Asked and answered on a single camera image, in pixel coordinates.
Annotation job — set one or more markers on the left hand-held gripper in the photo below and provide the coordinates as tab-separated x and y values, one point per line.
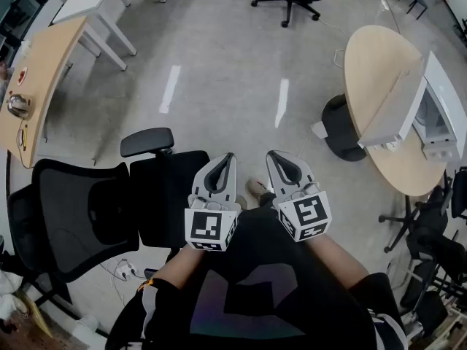
208	228

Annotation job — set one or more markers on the white cup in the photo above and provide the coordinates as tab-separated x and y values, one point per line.
87	326

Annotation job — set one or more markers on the person's shoe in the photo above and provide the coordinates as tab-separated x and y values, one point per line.
257	187

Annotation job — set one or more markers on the person's black shirt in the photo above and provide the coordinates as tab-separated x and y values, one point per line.
262	297

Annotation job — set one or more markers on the white microwave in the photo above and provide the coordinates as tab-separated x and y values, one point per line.
434	97

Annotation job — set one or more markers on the round wooden table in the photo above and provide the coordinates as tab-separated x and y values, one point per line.
376	68

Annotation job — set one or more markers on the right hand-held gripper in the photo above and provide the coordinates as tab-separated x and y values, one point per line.
306	213

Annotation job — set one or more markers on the black mesh office chair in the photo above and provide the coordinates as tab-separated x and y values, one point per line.
91	210

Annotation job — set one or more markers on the white power strip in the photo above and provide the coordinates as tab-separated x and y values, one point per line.
127	269

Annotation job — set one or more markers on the black round table base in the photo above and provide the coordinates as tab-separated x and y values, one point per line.
341	130

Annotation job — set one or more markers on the person's right forearm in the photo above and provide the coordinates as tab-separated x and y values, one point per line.
337	261

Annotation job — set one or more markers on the black chair with star base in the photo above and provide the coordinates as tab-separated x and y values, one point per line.
434	232

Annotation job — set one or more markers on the yellow pen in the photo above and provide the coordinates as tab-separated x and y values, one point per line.
24	136

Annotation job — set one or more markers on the curved wooden desk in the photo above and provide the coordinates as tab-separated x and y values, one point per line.
44	78

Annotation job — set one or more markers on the person's left forearm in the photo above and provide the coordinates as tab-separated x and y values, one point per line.
182	264

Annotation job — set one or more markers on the shiny metal bowl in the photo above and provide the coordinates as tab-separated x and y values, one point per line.
18	105

